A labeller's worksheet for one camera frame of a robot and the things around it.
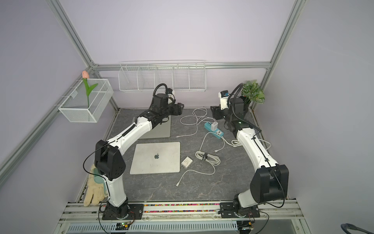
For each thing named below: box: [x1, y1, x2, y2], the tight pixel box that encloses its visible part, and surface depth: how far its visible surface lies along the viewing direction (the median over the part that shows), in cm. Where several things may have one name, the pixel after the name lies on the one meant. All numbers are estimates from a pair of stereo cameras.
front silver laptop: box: [129, 141, 181, 175], surface depth 93 cm
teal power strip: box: [204, 121, 225, 140], surface depth 105 cm
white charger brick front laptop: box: [181, 156, 193, 168], surface depth 91 cm
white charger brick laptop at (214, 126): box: [211, 121, 219, 132], surface depth 103 cm
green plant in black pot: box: [239, 79, 265, 104], surface depth 96 cm
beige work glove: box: [83, 164, 109, 207], surface depth 82 cm
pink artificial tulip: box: [81, 70, 99, 108], surface depth 86 cm
